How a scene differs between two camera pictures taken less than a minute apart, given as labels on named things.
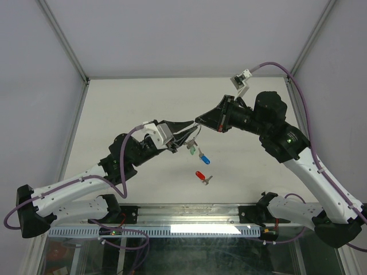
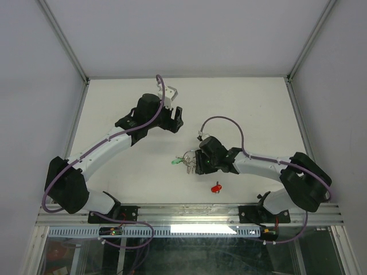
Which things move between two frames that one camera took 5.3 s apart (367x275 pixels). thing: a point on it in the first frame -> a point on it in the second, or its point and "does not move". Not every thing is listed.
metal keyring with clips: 188,143 -> 189,159
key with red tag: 201,176 -> 217,188
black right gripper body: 238,117 -> 204,164
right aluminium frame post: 290,78 does not move
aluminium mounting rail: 189,214 does not move
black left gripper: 179,137 -> 172,125
